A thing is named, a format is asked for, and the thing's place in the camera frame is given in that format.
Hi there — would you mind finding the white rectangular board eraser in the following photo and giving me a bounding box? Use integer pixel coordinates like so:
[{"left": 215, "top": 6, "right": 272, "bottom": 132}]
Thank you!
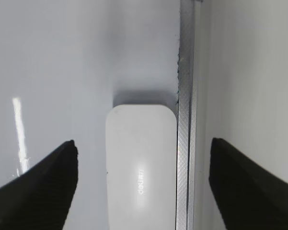
[{"left": 105, "top": 104, "right": 177, "bottom": 230}]

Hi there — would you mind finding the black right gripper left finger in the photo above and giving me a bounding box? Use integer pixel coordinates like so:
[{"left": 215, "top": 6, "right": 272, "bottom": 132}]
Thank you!
[{"left": 0, "top": 140, "right": 78, "bottom": 230}]

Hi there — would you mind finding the white magnetic whiteboard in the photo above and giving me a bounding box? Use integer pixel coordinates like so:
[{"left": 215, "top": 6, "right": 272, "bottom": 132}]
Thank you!
[{"left": 0, "top": 0, "right": 195, "bottom": 230}]

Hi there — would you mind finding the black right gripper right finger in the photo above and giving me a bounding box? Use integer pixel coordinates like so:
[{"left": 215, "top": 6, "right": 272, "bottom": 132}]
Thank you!
[{"left": 209, "top": 138, "right": 288, "bottom": 230}]

